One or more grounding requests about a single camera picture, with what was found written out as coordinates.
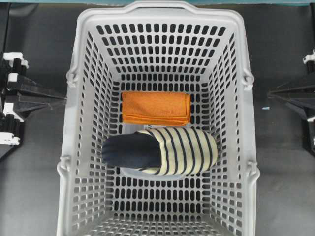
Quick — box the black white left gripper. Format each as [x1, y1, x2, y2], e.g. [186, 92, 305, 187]
[0, 53, 67, 159]

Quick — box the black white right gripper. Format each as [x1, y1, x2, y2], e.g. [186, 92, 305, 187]
[267, 49, 315, 157]

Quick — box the striped cream navy slipper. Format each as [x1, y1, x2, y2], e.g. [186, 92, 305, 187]
[102, 127, 218, 176]

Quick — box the grey plastic shopping basket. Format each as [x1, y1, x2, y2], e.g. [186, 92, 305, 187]
[57, 1, 260, 236]

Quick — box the folded orange cloth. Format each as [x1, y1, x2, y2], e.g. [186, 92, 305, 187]
[122, 92, 190, 126]

